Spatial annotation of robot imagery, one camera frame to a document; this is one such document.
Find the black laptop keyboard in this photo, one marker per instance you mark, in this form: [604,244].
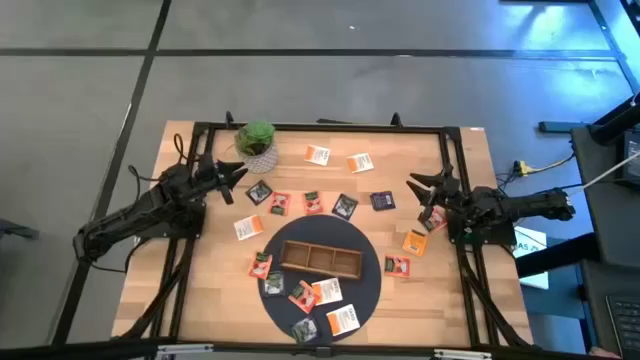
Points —
[627,320]

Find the black diagonal beam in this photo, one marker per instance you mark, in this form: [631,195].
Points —
[555,256]

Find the black metal table frame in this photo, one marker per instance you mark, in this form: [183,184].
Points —
[300,127]

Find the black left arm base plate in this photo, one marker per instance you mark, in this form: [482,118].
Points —
[195,230]

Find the dark chair leg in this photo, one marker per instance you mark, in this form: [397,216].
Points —
[15,230]

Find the dark grey desk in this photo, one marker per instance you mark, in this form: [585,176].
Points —
[595,310]
[600,225]

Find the wooden three-compartment tray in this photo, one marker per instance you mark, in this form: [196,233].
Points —
[320,258]

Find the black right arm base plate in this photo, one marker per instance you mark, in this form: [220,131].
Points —
[500,237]

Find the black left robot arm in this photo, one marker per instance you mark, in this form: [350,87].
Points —
[125,220]

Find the purple tea packet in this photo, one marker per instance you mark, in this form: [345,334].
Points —
[382,200]

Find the black aluminium crossbar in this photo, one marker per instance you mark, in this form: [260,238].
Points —
[100,347]

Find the round dark woven placemat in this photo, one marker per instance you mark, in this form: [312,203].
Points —
[360,295]

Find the white orange Tazo tea packet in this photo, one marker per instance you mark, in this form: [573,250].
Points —
[329,291]
[360,163]
[317,155]
[248,227]
[343,320]

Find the laptop screen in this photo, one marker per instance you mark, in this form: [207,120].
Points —
[634,160]

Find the black green tea packet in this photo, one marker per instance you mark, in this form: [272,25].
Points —
[345,206]
[259,192]
[274,284]
[305,330]

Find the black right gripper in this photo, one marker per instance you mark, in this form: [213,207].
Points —
[446,192]

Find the dark teal floor bar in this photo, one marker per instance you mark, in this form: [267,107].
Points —
[560,127]

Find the silver metal bracket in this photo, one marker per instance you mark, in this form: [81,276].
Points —
[462,354]
[185,348]

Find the succulent in patterned white pot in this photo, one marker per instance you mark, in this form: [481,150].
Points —
[256,137]

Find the white printed sign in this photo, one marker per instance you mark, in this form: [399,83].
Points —
[532,240]

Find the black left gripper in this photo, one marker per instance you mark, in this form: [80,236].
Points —
[210,175]

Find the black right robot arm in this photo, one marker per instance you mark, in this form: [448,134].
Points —
[530,206]

